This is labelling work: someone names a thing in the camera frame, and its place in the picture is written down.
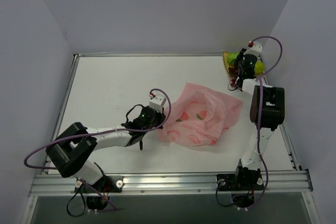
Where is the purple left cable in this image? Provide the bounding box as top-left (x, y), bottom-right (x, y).
top-left (23, 88), bottom-right (173, 169)

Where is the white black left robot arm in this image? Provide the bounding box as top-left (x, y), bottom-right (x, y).
top-left (46, 105), bottom-right (165, 192)

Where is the pink plastic bag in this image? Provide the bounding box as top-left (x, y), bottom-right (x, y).
top-left (157, 83), bottom-right (243, 147)

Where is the purple cable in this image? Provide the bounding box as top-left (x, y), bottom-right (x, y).
top-left (230, 36), bottom-right (284, 206)
top-left (23, 88), bottom-right (173, 169)

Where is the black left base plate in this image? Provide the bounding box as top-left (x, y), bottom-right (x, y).
top-left (74, 174), bottom-right (123, 195)

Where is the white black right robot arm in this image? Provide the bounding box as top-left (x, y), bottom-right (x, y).
top-left (233, 48), bottom-right (285, 189)

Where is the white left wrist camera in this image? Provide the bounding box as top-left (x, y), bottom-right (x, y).
top-left (149, 94), bottom-right (166, 113)

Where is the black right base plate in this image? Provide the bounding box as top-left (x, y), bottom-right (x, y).
top-left (216, 173), bottom-right (264, 191)

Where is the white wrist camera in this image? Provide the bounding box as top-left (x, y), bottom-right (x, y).
top-left (246, 41), bottom-right (263, 56)
top-left (149, 94), bottom-right (166, 113)

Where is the green fake pear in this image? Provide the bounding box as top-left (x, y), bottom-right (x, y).
top-left (254, 61), bottom-right (265, 76)

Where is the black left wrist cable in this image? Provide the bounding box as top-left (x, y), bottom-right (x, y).
top-left (120, 104), bottom-right (145, 127)

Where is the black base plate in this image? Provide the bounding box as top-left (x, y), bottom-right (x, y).
top-left (74, 174), bottom-right (123, 195)
top-left (216, 173), bottom-right (264, 191)

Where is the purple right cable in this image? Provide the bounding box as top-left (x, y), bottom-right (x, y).
top-left (230, 36), bottom-right (284, 206)

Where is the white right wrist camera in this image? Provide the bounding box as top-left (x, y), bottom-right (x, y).
top-left (246, 41), bottom-right (263, 56)

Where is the red fake grape bunch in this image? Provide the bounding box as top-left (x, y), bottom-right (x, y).
top-left (228, 67), bottom-right (238, 91)

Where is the aluminium front rail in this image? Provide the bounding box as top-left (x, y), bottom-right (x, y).
top-left (29, 171), bottom-right (313, 197)

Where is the yellow woven mat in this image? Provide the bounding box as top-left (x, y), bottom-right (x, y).
top-left (222, 50), bottom-right (234, 77)

